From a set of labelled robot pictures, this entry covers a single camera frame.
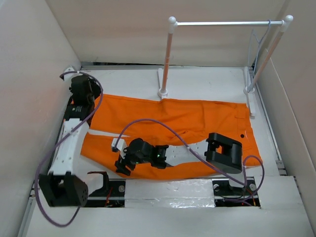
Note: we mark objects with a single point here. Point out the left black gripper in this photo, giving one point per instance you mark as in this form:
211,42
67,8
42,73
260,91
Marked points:
97,91

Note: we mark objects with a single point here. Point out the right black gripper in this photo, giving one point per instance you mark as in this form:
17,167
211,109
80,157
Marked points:
121,163

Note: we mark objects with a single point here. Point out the orange trousers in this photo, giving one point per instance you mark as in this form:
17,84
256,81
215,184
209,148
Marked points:
167,122

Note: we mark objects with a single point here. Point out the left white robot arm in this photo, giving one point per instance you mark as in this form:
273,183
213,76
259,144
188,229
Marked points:
64,185

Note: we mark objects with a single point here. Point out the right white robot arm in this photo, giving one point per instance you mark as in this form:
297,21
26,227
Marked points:
217,150

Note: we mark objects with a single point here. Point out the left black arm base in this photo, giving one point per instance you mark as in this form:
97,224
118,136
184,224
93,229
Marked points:
110,195

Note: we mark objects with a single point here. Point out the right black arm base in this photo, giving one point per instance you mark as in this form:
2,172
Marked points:
226,195

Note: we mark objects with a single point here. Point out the white clothes rack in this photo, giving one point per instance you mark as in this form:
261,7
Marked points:
250,81

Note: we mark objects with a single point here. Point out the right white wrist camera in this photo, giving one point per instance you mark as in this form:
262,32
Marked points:
118,144

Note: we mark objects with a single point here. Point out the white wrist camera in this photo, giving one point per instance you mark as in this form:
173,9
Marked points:
118,144
69,73

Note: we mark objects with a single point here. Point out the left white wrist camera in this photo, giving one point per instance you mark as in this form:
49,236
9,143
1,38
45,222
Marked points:
69,73

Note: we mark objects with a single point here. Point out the light blue wire hanger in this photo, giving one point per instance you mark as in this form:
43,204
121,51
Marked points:
259,41

